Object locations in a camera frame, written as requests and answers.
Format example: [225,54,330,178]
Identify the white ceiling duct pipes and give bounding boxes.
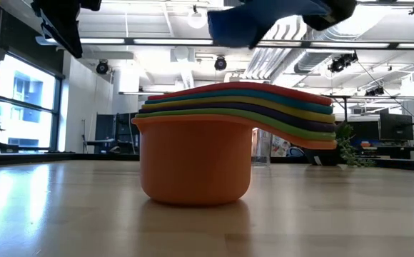
[244,16,322,81]

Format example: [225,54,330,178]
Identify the colourful printed sign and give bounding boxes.
[271,135,293,158]

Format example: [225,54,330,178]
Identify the black computer monitor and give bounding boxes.
[348,120,380,142]
[94,112,141,155]
[379,112,414,141]

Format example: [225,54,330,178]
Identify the yellow measuring cup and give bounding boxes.
[141,95,336,124]

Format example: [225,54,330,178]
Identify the white round ceiling lamp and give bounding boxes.
[187,10,208,29]

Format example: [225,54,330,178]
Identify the long ceiling light bar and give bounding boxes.
[35,36,414,50]

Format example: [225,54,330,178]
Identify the blue measuring cup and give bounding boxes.
[206,0,333,49]

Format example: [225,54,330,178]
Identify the black ceiling spotlight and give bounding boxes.
[364,85,385,97]
[95,59,110,75]
[213,56,228,71]
[327,52,359,74]

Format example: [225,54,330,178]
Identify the teal measuring cup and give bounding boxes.
[144,88,334,116]

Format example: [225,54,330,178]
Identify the green measuring cup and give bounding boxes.
[134,108,337,141]

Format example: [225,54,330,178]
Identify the purple measuring cup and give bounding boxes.
[138,102,336,133]

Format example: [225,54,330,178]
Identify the large glass window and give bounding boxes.
[0,53,64,153]

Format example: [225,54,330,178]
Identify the small potted succulent plant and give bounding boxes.
[303,121,375,168]

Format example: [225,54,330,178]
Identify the pink-red measuring cup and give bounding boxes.
[147,81,333,107]

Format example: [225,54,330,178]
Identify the orange measuring cup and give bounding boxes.
[131,113,338,207]

